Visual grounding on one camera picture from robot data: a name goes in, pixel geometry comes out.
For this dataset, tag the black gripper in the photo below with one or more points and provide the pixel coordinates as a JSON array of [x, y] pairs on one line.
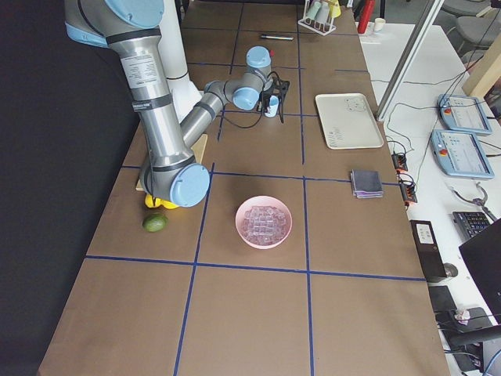
[[267, 98]]

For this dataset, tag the blue plastic cup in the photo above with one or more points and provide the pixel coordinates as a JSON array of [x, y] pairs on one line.
[[272, 107]]

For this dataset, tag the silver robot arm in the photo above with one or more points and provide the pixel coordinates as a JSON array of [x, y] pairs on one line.
[[174, 114]]

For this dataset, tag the pile of clear ice cubes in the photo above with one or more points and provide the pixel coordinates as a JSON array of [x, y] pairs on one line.
[[264, 225]]

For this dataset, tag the metal muddler stick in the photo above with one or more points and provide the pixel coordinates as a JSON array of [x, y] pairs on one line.
[[277, 37]]

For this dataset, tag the cream bear tray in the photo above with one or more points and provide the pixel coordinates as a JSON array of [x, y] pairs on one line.
[[348, 122]]

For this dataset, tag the wooden cutting board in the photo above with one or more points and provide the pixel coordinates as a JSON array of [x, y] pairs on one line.
[[198, 148]]

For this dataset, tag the pink bowl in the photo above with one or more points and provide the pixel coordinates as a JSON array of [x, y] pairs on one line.
[[262, 201]]

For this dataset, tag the folded grey cloth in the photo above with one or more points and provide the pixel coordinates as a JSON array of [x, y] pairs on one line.
[[366, 184]]

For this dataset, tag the red bottle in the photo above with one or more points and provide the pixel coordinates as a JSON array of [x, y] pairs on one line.
[[366, 13]]

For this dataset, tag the yellow lemon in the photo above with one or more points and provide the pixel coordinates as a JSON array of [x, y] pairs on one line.
[[168, 205], [152, 202]]

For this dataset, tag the green avocado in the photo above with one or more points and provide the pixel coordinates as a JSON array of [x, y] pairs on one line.
[[154, 222]]

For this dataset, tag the far blue teach pendant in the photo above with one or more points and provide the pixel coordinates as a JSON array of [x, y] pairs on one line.
[[463, 113]]

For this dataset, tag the blue teach pendant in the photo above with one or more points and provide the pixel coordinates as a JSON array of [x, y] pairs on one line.
[[459, 154], [463, 113]]

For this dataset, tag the near blue teach pendant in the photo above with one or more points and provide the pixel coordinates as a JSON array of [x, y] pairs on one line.
[[459, 154]]

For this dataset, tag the black box with label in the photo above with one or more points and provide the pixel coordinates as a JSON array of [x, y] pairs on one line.
[[427, 250]]

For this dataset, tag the black keyboard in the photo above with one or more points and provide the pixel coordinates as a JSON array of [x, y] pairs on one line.
[[470, 223]]

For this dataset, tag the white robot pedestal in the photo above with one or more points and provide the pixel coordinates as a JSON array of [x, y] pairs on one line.
[[185, 93]]

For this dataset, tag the aluminium frame post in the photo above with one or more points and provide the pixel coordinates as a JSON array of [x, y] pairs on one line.
[[410, 51]]

